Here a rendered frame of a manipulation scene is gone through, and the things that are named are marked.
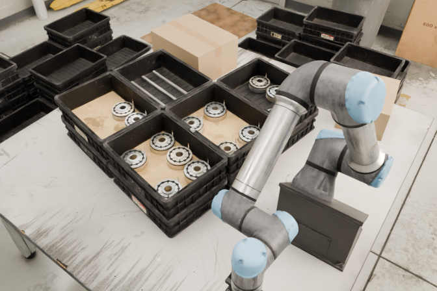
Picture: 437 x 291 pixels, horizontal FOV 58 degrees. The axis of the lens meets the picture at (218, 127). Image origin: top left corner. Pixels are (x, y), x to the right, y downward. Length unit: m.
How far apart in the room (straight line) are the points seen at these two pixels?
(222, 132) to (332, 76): 0.83
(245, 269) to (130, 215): 0.82
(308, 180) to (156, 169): 0.59
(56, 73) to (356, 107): 2.25
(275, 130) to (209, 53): 1.17
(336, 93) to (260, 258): 0.41
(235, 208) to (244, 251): 0.14
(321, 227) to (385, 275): 1.07
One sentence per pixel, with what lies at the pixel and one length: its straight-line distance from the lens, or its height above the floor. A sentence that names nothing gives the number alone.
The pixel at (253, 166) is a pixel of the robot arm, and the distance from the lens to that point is 1.01.
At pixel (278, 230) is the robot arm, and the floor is 1.20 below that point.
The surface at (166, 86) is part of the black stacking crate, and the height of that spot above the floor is 0.83.
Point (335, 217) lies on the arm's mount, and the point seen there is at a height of 0.95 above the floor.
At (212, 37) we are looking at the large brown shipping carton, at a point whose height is 0.90.
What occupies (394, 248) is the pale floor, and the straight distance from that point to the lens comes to 2.53.
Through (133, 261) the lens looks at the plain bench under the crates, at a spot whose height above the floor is 0.70.
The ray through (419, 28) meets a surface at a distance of 4.06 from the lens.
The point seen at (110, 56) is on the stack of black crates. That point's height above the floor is 0.38.
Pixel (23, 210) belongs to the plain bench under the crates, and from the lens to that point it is 1.78.
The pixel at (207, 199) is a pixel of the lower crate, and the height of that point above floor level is 0.77.
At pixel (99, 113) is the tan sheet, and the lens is 1.90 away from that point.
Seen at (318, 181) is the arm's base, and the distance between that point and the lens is 1.38.
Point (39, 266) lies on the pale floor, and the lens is 2.47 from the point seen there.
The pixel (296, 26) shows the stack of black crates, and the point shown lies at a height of 0.38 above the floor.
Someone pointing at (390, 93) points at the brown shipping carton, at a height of 0.86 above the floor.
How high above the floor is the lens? 2.00
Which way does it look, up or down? 42 degrees down
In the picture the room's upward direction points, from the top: straight up
